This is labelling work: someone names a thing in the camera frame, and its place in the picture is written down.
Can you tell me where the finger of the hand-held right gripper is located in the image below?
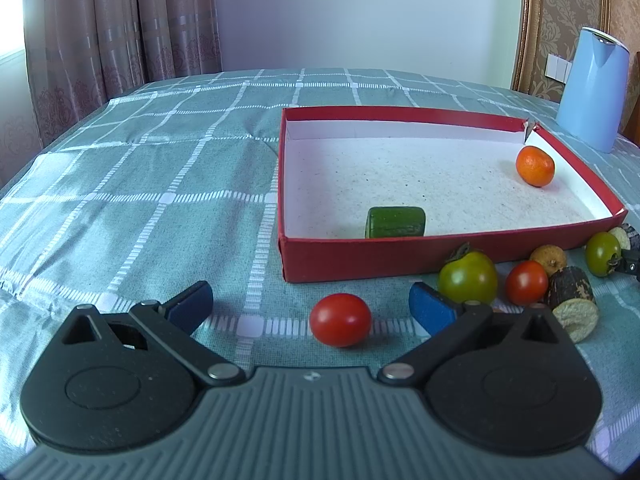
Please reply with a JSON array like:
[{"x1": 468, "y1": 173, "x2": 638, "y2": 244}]
[{"x1": 607, "y1": 255, "x2": 640, "y2": 277}]

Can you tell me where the blue electric kettle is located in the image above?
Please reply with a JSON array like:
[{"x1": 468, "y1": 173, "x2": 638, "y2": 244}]
[{"x1": 555, "y1": 26, "x2": 631, "y2": 154}]

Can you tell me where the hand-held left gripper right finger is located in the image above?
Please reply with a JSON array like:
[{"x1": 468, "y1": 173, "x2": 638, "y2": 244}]
[{"x1": 377, "y1": 282, "x2": 576, "y2": 387}]

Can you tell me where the gold wooden frame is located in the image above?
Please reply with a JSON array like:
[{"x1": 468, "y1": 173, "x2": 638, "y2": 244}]
[{"x1": 510, "y1": 0, "x2": 640, "y2": 136}]

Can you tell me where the red cardboard box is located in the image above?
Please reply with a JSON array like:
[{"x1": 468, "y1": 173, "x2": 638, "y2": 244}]
[{"x1": 276, "y1": 106, "x2": 629, "y2": 285}]

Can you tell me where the brown patterned curtain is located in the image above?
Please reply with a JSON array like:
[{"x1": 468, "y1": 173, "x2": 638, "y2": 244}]
[{"x1": 0, "y1": 0, "x2": 223, "y2": 151}]

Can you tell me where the small green tomato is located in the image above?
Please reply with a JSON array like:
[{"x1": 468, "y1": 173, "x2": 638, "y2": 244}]
[{"x1": 585, "y1": 232, "x2": 622, "y2": 278}]

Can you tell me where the red tomato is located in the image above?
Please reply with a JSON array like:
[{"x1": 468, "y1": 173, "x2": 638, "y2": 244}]
[
  {"x1": 505, "y1": 260, "x2": 550, "y2": 307},
  {"x1": 309, "y1": 293, "x2": 372, "y2": 348}
]

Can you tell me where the brown longan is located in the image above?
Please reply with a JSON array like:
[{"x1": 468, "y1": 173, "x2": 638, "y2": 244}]
[{"x1": 529, "y1": 244, "x2": 568, "y2": 277}]

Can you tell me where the orange tangerine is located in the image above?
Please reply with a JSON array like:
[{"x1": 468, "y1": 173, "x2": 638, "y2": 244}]
[{"x1": 516, "y1": 145, "x2": 556, "y2": 188}]

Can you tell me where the eggplant piece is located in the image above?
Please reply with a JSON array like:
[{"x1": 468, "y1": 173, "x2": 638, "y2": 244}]
[
  {"x1": 544, "y1": 266, "x2": 600, "y2": 344},
  {"x1": 608, "y1": 223, "x2": 640, "y2": 252}
]

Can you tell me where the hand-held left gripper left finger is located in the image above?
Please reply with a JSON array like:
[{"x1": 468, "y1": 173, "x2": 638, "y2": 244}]
[{"x1": 49, "y1": 281, "x2": 247, "y2": 387}]

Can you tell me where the white wall switch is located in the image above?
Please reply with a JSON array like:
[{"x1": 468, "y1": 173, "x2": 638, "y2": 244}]
[{"x1": 546, "y1": 52, "x2": 573, "y2": 81}]

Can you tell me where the large green tomato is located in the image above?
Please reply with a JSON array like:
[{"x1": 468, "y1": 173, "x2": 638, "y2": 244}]
[{"x1": 437, "y1": 243, "x2": 499, "y2": 306}]

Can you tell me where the green cucumber piece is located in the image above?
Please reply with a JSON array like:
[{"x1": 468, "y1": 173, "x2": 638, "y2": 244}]
[{"x1": 365, "y1": 206, "x2": 427, "y2": 239}]

